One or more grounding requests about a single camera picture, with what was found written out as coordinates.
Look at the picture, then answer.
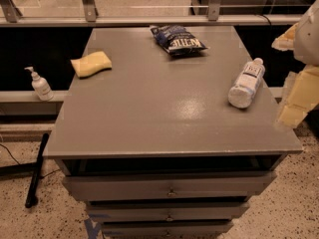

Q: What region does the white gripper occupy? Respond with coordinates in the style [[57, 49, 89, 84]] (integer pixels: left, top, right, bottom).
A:
[[271, 0, 319, 128]]

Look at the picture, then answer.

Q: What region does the clear plastic water bottle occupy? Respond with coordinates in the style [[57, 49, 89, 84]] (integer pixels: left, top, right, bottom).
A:
[[228, 58, 265, 109]]

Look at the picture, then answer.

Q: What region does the white pump dispenser bottle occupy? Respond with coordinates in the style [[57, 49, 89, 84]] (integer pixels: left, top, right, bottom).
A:
[[26, 67, 54, 101]]

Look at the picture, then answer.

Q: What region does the blue chips bag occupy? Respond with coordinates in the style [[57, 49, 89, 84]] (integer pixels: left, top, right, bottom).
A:
[[151, 25, 206, 56]]

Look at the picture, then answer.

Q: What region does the top grey drawer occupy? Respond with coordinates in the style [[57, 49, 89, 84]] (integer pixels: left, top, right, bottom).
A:
[[63, 171, 276, 201]]

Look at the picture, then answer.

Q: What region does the grey drawer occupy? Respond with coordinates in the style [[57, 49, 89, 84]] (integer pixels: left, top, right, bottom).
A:
[[102, 220, 233, 237], [87, 202, 249, 222], [63, 171, 276, 201]]

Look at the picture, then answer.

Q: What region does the grey drawer cabinet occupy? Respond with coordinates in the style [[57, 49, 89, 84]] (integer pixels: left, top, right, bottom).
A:
[[43, 25, 304, 239]]

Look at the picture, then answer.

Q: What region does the middle grey drawer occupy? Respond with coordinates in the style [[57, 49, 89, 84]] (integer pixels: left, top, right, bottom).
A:
[[87, 202, 249, 222]]

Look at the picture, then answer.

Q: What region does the yellow sponge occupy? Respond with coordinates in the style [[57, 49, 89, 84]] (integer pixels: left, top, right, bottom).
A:
[[71, 51, 112, 78]]

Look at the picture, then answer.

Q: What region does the bottom grey drawer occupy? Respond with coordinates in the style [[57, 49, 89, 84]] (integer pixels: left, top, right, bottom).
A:
[[102, 220, 233, 237]]

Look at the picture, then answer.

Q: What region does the blue floor tape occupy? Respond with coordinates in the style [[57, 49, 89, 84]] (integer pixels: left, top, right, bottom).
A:
[[84, 216, 110, 239]]

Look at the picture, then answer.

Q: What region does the grey metal railing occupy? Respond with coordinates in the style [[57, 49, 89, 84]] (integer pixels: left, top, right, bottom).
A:
[[0, 0, 301, 27]]

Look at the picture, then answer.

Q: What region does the black floor stand leg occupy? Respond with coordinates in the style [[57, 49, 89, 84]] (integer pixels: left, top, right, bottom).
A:
[[25, 133, 49, 208]]

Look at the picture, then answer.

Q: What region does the black floor cable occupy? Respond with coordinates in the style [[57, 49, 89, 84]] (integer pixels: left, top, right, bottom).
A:
[[0, 142, 22, 166]]

